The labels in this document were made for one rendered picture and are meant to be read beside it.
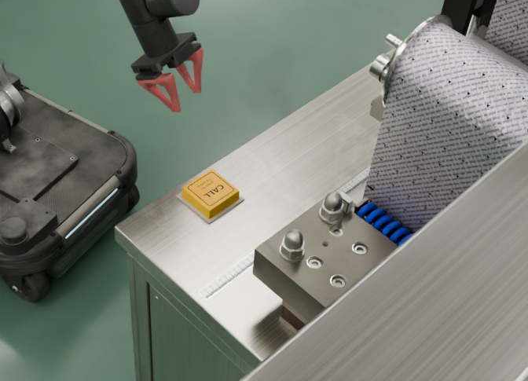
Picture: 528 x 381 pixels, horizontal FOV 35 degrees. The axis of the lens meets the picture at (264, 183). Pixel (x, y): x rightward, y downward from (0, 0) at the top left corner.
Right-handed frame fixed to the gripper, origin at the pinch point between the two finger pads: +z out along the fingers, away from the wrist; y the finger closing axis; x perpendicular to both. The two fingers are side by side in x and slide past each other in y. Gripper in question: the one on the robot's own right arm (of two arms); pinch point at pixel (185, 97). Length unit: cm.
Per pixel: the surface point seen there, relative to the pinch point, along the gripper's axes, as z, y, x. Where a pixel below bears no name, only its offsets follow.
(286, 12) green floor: 59, 165, 109
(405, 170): 12.2, -2.1, -37.9
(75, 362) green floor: 76, -5, 79
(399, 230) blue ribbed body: 20.7, -5.1, -35.7
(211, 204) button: 16.0, -7.7, -3.3
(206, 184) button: 14.3, -4.4, -0.4
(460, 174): 11.2, -3.9, -47.3
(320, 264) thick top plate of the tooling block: 18.7, -15.8, -28.9
